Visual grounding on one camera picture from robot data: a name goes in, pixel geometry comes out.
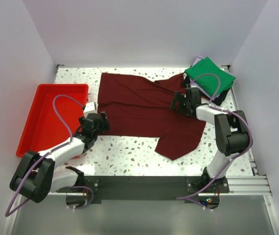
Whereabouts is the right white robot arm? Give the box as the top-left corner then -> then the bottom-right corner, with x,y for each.
170,87 -> 253,187

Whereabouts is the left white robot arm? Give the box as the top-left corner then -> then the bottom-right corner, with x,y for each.
9,112 -> 110,203

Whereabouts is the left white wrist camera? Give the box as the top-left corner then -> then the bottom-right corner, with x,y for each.
83,102 -> 97,117

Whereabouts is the green folded t shirt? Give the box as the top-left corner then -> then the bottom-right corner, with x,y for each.
185,57 -> 235,97

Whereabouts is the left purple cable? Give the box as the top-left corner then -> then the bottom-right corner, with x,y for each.
4,94 -> 95,217

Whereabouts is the red plastic bin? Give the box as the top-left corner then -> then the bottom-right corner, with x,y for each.
16,84 -> 89,158

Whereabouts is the black folded t shirt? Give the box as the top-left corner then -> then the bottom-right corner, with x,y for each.
181,64 -> 234,107

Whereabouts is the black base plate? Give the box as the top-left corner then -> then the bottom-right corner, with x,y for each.
56,175 -> 230,205

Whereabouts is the dark red t shirt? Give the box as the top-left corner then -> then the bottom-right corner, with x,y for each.
98,73 -> 206,160

